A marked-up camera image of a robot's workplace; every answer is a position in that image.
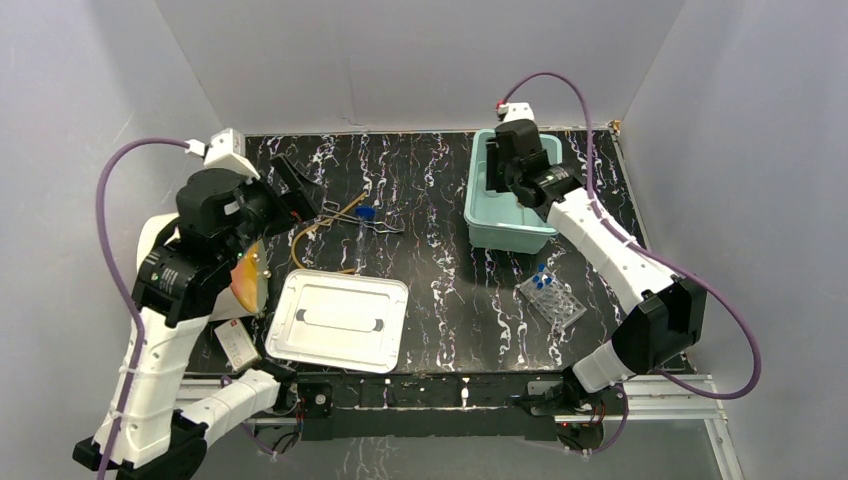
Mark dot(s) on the tan rubber tubing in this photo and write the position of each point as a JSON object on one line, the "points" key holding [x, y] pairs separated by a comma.
{"points": [[323, 223]]}

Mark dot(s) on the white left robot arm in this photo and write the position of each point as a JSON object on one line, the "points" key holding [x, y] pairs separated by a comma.
{"points": [[145, 435]]}

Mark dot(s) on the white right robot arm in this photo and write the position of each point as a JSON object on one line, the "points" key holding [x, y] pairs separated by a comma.
{"points": [[665, 310]]}

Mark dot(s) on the metal wire test tube holder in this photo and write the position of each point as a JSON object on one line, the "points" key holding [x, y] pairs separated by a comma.
{"points": [[378, 227]]}

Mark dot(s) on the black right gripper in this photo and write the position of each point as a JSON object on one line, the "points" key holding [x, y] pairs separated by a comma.
{"points": [[492, 156]]}

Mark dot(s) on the light teal plastic bin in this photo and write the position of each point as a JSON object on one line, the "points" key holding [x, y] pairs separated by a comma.
{"points": [[496, 221]]}

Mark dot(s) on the small white labelled box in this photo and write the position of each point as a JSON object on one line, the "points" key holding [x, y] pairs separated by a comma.
{"points": [[237, 344]]}

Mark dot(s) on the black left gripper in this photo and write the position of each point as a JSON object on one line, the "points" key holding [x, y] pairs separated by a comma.
{"points": [[282, 192]]}

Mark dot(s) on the white plastic bin lid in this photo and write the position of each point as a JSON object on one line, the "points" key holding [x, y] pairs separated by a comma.
{"points": [[339, 320]]}

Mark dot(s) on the cream cylindrical centrifuge drum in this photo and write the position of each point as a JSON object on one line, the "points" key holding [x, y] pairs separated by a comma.
{"points": [[183, 277]]}

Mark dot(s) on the blue-based glass measuring cylinder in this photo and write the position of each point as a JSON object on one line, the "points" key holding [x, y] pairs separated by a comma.
{"points": [[365, 212]]}

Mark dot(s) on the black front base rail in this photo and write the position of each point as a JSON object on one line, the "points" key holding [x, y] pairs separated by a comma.
{"points": [[488, 404]]}

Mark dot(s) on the clear test tube rack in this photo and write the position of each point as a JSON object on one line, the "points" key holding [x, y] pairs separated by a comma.
{"points": [[556, 303]]}

